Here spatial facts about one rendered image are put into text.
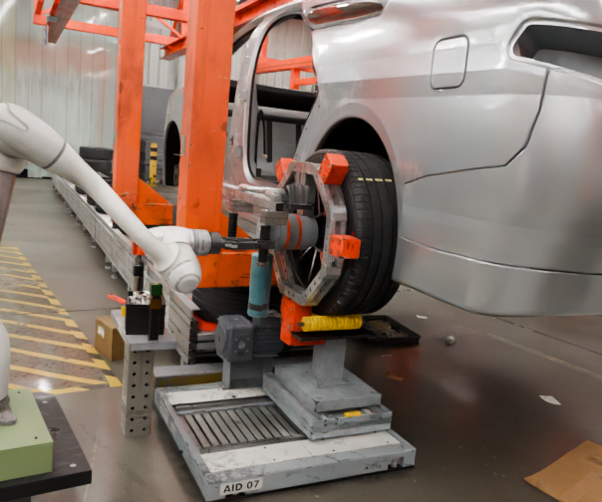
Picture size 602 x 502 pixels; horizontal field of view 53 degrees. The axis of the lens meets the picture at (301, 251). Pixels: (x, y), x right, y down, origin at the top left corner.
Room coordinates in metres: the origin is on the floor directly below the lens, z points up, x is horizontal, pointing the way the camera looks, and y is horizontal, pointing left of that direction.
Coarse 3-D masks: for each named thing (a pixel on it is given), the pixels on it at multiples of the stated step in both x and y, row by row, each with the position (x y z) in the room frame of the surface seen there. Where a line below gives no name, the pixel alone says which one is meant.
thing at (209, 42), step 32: (192, 0) 2.67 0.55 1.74; (224, 0) 2.63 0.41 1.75; (192, 32) 2.64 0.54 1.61; (224, 32) 2.64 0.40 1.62; (192, 64) 2.61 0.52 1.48; (224, 64) 2.64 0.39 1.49; (192, 96) 2.59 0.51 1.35; (224, 96) 2.65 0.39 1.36; (192, 128) 2.59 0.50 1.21; (224, 128) 2.65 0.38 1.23; (192, 160) 2.59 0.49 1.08; (192, 192) 2.60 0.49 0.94; (192, 224) 2.60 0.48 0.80
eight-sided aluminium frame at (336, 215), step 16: (288, 176) 2.45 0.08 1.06; (320, 192) 2.19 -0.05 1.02; (336, 192) 2.17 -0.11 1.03; (336, 208) 2.12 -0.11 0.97; (336, 224) 2.15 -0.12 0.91; (288, 272) 2.48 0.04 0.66; (320, 272) 2.13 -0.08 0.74; (336, 272) 2.11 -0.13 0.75; (288, 288) 2.36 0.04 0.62; (320, 288) 2.16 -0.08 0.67; (304, 304) 2.23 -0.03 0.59
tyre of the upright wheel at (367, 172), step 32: (320, 160) 2.39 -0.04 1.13; (352, 160) 2.26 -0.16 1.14; (384, 160) 2.35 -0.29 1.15; (352, 192) 2.15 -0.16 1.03; (384, 192) 2.19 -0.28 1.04; (352, 224) 2.13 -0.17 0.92; (384, 224) 2.13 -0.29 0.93; (288, 256) 2.58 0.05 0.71; (384, 256) 2.13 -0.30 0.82; (352, 288) 2.12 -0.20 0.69; (384, 288) 2.19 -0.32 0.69
